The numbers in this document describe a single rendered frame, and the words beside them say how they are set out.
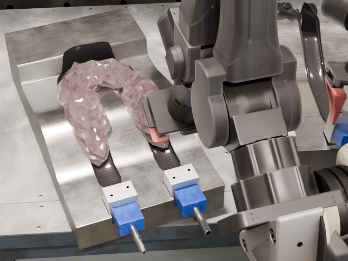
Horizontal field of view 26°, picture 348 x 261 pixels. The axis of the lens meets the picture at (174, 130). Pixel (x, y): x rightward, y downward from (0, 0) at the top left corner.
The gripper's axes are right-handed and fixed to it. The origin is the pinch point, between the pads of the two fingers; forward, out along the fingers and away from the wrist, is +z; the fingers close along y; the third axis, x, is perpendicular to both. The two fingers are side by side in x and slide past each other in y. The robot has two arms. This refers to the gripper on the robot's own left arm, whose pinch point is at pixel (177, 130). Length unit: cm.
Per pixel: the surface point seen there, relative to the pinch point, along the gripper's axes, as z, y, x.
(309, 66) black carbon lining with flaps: 19.1, -33.8, -14.5
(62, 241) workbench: 21.2, 19.5, 7.4
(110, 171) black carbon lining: 17.2, 9.2, -1.6
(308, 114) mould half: 13.7, -27.6, -2.9
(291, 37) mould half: 18.9, -32.4, -21.1
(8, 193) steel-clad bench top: 24.1, 26.7, -3.9
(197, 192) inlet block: 10.6, -2.8, 7.4
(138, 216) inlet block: 9.8, 7.8, 9.1
